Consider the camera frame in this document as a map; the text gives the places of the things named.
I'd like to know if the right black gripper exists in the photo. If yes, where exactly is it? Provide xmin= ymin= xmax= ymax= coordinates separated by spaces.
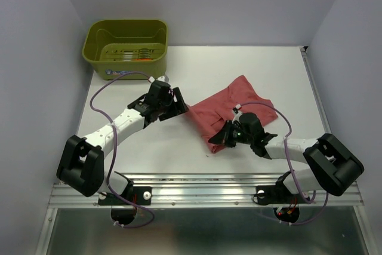
xmin=208 ymin=119 xmax=253 ymax=148

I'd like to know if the red t shirt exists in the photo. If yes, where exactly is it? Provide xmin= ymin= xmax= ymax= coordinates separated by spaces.
xmin=186 ymin=75 xmax=278 ymax=153

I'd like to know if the olive green plastic bin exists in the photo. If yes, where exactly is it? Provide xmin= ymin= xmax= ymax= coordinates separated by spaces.
xmin=82 ymin=19 xmax=168 ymax=80

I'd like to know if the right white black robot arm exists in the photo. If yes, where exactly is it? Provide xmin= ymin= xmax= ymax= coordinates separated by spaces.
xmin=209 ymin=112 xmax=365 ymax=201

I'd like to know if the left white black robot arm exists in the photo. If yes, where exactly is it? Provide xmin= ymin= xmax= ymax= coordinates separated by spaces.
xmin=56 ymin=79 xmax=188 ymax=204

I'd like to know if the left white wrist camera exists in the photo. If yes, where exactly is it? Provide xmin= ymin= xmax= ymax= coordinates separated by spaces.
xmin=150 ymin=75 xmax=170 ymax=83

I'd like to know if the aluminium front rail frame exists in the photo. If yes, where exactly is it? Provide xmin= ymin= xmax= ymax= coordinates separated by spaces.
xmin=36 ymin=47 xmax=376 ymax=254

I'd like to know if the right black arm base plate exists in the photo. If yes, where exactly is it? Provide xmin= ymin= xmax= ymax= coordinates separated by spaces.
xmin=252 ymin=185 xmax=305 ymax=206

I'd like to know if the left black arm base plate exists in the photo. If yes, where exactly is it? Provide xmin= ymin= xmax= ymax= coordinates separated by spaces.
xmin=98 ymin=186 xmax=152 ymax=206

